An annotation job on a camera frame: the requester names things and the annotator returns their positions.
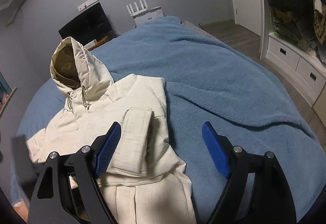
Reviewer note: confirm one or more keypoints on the person's left hand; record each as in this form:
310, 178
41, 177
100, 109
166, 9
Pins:
22, 210

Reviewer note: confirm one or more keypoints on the cream hooded padded coat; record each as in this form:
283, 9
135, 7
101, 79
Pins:
123, 126

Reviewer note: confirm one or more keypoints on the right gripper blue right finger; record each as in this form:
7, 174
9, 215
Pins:
218, 147

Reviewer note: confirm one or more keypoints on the wooden window sill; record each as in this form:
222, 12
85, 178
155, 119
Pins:
6, 100

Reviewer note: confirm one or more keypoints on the white box under router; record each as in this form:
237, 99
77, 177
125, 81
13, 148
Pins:
148, 15

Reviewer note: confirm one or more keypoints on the white box atop monitor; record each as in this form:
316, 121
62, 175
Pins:
86, 4

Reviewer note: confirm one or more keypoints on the black flat monitor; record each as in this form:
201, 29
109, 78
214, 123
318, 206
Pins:
91, 24

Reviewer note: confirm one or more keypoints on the white box on stand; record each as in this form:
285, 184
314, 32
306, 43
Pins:
91, 44

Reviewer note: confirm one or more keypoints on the blue fleece bed blanket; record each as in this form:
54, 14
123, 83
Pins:
206, 80

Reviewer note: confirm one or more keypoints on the white wardrobe with drawers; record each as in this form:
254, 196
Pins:
297, 43

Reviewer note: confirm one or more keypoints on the white wifi router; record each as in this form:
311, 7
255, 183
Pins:
137, 8

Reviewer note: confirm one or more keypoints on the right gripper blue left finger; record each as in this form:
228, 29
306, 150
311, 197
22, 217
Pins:
105, 146

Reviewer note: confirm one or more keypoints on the wooden tv stand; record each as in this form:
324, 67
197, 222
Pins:
101, 42

